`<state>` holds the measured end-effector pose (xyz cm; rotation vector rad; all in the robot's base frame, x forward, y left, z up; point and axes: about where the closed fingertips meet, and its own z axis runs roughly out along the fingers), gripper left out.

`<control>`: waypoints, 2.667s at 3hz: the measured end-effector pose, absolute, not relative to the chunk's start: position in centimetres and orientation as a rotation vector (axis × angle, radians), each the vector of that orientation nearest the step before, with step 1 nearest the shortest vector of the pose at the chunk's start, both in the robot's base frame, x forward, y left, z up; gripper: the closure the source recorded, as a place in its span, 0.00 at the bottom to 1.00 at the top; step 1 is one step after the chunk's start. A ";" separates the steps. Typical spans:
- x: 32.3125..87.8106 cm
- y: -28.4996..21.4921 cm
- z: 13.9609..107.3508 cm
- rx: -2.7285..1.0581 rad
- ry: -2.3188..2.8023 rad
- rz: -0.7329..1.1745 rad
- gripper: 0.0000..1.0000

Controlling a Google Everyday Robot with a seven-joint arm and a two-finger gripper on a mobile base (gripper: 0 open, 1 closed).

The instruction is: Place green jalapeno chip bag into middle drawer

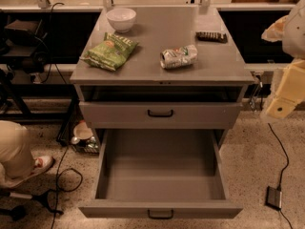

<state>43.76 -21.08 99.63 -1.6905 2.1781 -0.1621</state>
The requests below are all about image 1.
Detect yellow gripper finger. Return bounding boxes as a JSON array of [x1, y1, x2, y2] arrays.
[[260, 59, 305, 122]]

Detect green jalapeno chip bag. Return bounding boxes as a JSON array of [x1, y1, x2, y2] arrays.
[[80, 32, 138, 72]]

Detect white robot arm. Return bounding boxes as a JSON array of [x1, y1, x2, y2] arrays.
[[260, 0, 305, 123]]

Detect grey drawer cabinet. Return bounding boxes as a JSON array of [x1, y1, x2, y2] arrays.
[[69, 5, 255, 137]]

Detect open grey middle drawer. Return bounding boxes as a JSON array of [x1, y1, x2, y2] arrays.
[[80, 129, 242, 219]]

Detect closed grey top drawer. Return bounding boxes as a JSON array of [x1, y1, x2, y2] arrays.
[[79, 101, 241, 129]]

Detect dark snack bar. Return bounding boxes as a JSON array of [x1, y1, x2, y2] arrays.
[[195, 31, 228, 44]]

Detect black power adapter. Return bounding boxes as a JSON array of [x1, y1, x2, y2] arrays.
[[265, 186, 282, 211]]

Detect white ceramic bowl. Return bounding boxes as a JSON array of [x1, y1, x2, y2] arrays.
[[106, 8, 136, 32]]

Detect white red sneaker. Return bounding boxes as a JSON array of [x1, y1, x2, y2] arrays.
[[31, 156, 54, 176]]

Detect black equipment on shelf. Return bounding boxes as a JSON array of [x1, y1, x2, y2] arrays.
[[0, 12, 49, 74]]

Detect person leg beige trousers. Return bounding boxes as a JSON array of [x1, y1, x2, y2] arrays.
[[0, 120, 34, 188]]

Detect black chair base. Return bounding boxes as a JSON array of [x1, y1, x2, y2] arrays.
[[0, 188, 65, 222]]

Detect black floor cable right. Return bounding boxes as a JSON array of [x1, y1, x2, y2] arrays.
[[267, 121, 295, 229]]

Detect black floor cable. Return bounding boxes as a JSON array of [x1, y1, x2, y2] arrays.
[[267, 121, 295, 229], [50, 145, 84, 229]]

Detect black wire basket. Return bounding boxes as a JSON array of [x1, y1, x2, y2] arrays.
[[56, 105, 99, 155]]

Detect black floor cable left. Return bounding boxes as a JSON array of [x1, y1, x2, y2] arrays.
[[50, 145, 84, 229]]

